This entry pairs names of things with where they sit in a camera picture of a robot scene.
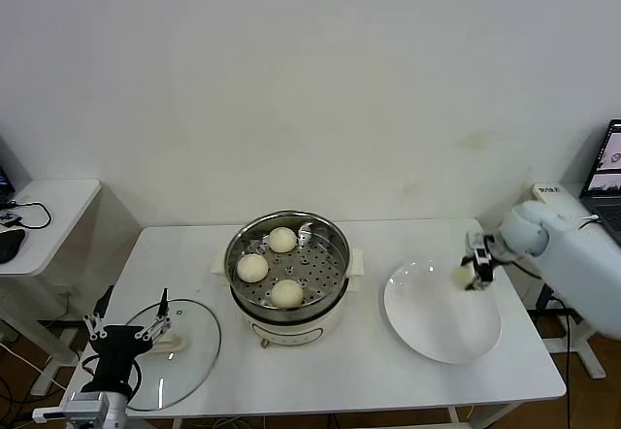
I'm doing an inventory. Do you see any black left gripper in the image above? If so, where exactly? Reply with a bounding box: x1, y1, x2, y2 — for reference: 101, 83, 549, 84
81, 284, 174, 394

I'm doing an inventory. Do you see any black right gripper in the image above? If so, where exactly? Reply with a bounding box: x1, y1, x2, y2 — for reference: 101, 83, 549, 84
459, 231, 508, 292

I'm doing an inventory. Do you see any white steamed baozi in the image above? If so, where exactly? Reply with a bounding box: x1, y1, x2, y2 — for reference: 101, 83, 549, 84
236, 253, 271, 283
270, 278, 305, 310
450, 264, 477, 290
269, 226, 298, 254

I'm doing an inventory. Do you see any round glass pot lid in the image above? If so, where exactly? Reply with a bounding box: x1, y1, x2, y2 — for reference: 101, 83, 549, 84
124, 297, 223, 411

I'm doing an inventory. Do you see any perforated steel steamer basket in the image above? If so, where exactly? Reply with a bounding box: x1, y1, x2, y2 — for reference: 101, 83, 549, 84
225, 210, 351, 315

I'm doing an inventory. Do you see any round white plate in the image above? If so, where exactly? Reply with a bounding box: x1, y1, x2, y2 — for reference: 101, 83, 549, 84
382, 259, 503, 365

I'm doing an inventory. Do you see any large white table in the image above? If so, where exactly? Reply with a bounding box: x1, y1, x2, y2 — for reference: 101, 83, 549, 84
58, 218, 568, 420

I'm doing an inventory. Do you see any small white side table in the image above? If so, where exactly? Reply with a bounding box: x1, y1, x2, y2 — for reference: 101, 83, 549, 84
0, 179, 104, 396

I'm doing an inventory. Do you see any black computer mouse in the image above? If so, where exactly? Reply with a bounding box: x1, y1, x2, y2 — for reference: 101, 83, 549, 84
0, 228, 27, 265

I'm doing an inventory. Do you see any cream electric cooking pot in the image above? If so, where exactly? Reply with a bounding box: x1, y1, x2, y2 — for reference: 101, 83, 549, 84
212, 247, 368, 351

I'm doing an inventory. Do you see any open laptop with bright screen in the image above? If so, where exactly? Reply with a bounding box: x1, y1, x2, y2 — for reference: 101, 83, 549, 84
579, 118, 621, 246

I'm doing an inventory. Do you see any dark laptop with blue screen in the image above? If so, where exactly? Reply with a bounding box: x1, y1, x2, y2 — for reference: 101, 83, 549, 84
0, 162, 16, 206

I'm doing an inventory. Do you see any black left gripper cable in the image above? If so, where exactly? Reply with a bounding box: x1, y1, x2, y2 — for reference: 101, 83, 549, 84
80, 355, 146, 402

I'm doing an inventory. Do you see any black cable with adapter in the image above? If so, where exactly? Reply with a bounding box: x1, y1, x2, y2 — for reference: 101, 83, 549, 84
536, 217, 603, 358

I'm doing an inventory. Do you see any looped black cable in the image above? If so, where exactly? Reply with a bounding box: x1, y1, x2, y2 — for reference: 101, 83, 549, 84
9, 199, 53, 230

